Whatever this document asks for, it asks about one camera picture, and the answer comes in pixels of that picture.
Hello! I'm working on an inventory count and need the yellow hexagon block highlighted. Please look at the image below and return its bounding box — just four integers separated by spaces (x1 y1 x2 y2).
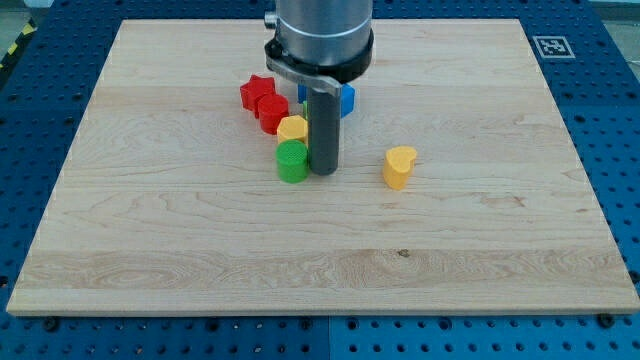
276 115 308 144

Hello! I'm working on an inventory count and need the red star block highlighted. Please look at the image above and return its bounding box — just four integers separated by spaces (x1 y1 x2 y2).
239 74 276 118

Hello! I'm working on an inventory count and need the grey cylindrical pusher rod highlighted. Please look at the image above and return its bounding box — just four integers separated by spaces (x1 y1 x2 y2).
307 88 341 176

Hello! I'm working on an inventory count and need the yellow heart block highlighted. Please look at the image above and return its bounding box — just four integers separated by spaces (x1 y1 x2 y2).
382 146 417 190

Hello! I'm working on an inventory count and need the green cylinder block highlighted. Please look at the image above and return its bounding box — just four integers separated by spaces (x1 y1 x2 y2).
275 140 308 183

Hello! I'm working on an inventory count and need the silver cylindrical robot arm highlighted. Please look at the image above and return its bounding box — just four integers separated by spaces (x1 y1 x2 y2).
264 0 374 175

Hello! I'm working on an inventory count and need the light wooden board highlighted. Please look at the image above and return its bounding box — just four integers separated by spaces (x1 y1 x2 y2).
7 19 639 317

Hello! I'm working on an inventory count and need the black yellow hazard tape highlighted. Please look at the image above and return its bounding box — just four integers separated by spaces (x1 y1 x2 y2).
1 18 38 71

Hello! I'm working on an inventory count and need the red cylinder block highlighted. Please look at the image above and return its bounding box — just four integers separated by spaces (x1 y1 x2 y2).
257 94 289 135

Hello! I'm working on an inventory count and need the blue cube block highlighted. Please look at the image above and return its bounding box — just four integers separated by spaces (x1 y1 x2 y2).
297 84 356 118

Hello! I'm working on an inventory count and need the white fiducial marker tag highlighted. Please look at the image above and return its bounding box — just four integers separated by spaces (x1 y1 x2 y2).
533 35 575 59

